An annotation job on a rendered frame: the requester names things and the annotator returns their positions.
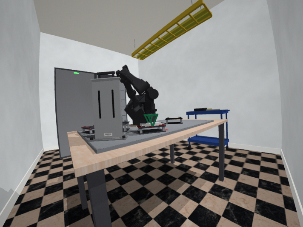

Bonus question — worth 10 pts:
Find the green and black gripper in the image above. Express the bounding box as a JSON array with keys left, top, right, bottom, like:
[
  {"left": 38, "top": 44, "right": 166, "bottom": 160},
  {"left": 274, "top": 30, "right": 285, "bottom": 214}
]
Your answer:
[{"left": 144, "top": 101, "right": 158, "bottom": 126}]

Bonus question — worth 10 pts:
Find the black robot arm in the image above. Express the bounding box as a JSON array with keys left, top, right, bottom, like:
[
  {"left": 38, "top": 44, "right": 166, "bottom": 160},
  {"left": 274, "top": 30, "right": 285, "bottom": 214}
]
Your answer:
[{"left": 116, "top": 65, "right": 159, "bottom": 112}]

